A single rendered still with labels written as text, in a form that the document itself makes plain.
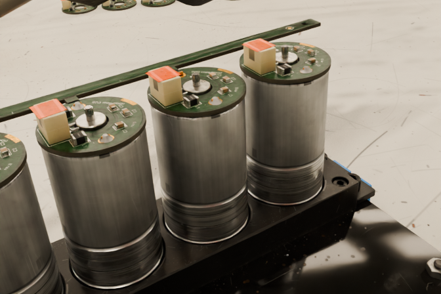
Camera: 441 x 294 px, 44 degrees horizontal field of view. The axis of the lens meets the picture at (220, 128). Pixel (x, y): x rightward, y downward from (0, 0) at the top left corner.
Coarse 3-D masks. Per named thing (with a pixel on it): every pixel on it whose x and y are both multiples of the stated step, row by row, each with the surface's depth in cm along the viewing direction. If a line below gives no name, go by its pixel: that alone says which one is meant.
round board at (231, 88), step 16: (208, 80) 14; (224, 80) 14; (240, 80) 14; (192, 96) 13; (208, 96) 13; (224, 96) 13; (240, 96) 13; (176, 112) 13; (192, 112) 13; (208, 112) 13
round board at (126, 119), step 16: (96, 96) 14; (112, 96) 14; (80, 112) 13; (112, 112) 13; (128, 112) 13; (144, 112) 13; (112, 128) 12; (128, 128) 12; (48, 144) 12; (64, 144) 12; (80, 144) 12; (96, 144) 12; (112, 144) 12
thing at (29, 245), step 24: (24, 168) 11; (0, 192) 11; (24, 192) 11; (0, 216) 11; (24, 216) 11; (0, 240) 11; (24, 240) 12; (48, 240) 13; (0, 264) 11; (24, 264) 12; (48, 264) 13; (0, 288) 12; (24, 288) 12; (48, 288) 13
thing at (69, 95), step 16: (272, 32) 17; (288, 32) 17; (208, 48) 16; (224, 48) 16; (240, 48) 16; (160, 64) 15; (176, 64) 15; (192, 64) 15; (112, 80) 14; (128, 80) 14; (48, 96) 14; (64, 96) 14; (80, 96) 14; (0, 112) 13; (16, 112) 13; (32, 112) 13
